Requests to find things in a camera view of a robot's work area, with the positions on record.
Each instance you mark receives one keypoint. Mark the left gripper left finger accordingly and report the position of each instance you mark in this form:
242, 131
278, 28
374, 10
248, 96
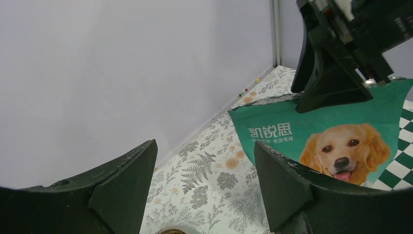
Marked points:
108, 199

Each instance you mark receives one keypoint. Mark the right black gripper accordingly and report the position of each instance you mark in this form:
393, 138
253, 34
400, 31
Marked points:
339, 36

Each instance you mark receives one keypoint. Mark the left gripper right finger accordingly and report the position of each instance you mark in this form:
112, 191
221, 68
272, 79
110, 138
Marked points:
299, 200

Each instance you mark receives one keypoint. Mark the green dog food bag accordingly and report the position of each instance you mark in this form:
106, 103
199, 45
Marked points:
353, 143

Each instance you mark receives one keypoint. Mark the green double pet bowl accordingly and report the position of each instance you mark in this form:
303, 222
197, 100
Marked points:
178, 230

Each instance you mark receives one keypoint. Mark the floral tablecloth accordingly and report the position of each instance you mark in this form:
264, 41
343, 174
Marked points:
209, 185

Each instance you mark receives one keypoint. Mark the green white chessboard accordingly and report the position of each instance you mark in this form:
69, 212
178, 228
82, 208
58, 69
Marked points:
399, 173

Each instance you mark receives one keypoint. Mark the aluminium frame rail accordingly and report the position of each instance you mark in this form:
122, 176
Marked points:
276, 31

